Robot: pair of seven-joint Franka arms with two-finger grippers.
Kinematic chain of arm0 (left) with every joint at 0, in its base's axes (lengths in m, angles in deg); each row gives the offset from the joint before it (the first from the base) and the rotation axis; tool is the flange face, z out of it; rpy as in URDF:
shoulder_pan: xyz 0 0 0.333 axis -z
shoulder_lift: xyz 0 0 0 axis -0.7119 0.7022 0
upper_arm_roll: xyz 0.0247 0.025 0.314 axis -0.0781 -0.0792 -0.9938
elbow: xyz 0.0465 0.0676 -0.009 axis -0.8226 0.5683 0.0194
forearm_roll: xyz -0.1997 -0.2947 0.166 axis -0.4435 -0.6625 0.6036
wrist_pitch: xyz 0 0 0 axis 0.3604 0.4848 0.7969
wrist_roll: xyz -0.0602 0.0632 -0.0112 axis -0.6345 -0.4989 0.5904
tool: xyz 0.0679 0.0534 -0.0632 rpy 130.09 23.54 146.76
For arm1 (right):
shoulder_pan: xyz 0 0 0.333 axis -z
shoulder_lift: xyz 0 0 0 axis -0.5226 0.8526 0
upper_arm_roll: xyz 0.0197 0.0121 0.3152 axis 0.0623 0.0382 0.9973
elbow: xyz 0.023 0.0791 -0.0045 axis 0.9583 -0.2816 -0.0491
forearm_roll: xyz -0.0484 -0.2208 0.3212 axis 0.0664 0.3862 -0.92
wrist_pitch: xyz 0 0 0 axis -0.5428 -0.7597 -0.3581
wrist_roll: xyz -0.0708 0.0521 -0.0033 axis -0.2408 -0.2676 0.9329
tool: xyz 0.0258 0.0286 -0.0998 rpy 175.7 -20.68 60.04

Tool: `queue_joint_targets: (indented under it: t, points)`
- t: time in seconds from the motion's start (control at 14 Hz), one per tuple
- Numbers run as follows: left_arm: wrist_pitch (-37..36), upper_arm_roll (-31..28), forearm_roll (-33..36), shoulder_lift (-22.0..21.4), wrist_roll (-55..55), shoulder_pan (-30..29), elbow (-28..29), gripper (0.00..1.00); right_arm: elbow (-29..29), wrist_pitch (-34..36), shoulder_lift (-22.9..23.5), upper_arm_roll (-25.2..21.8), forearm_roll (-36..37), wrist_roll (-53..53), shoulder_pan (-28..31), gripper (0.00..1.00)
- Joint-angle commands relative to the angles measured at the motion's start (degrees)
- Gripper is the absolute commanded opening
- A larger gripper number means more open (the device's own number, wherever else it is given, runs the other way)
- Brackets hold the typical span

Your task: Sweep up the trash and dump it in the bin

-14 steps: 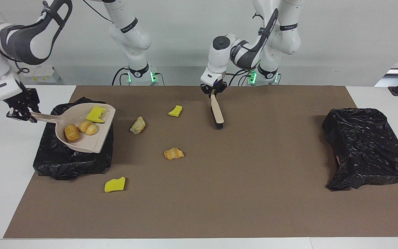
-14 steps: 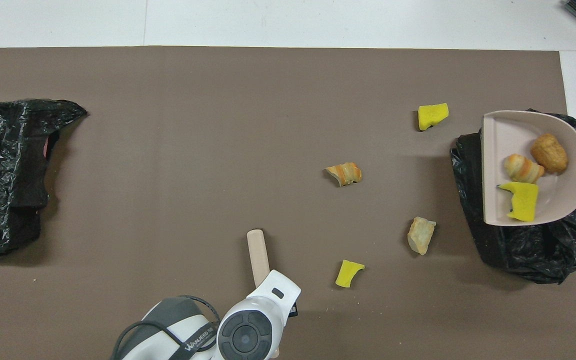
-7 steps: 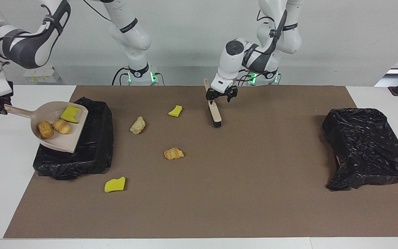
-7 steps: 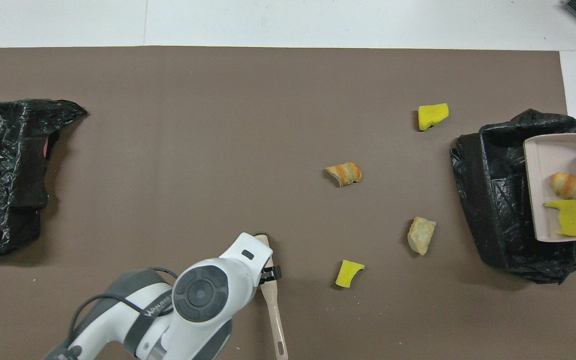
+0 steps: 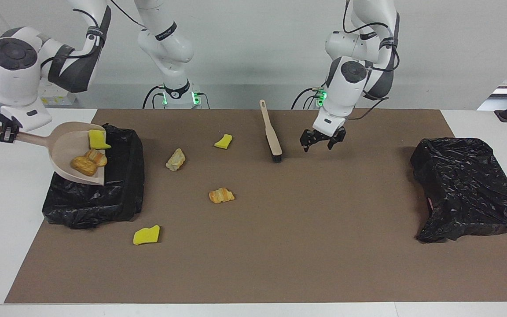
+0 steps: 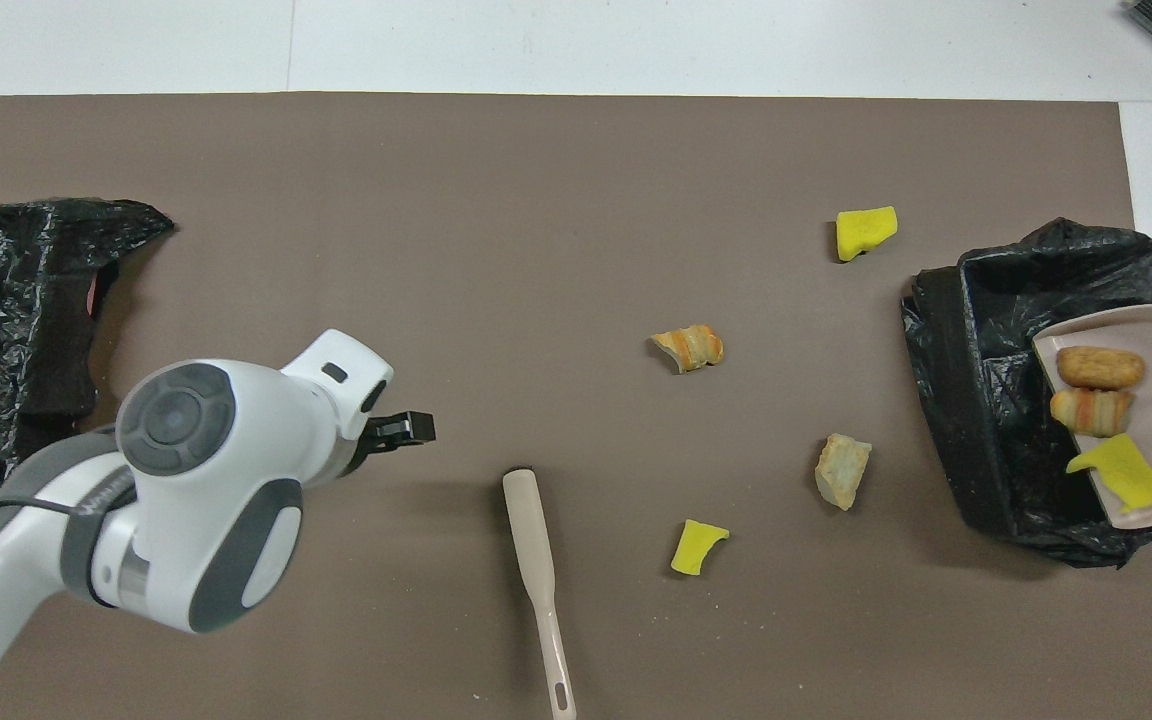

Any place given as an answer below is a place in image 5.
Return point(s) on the white power strip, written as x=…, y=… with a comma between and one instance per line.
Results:
x=60, y=99

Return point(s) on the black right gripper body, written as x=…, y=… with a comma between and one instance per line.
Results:
x=9, y=122

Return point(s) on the beige hand brush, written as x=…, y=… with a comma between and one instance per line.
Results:
x=272, y=132

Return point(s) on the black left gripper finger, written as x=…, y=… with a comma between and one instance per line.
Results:
x=338, y=140
x=306, y=141

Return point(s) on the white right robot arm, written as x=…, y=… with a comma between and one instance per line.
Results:
x=11, y=79

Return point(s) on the orange croissant piece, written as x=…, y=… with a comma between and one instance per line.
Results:
x=221, y=195

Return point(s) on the brown table mat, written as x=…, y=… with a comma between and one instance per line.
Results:
x=280, y=264

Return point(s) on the pale bread chunk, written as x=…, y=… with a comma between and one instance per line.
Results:
x=97, y=157
x=176, y=159

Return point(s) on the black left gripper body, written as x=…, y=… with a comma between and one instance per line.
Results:
x=325, y=135

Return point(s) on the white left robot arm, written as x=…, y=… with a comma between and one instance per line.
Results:
x=350, y=79

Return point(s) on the black bag lined bin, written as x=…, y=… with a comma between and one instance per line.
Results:
x=469, y=189
x=86, y=202

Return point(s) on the small yellow sponge piece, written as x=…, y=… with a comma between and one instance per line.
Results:
x=223, y=141

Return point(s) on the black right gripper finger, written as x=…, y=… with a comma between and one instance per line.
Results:
x=13, y=134
x=3, y=135

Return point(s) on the beige plastic dustpan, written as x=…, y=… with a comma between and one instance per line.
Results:
x=66, y=145

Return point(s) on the brown bread roll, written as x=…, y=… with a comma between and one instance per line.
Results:
x=82, y=166

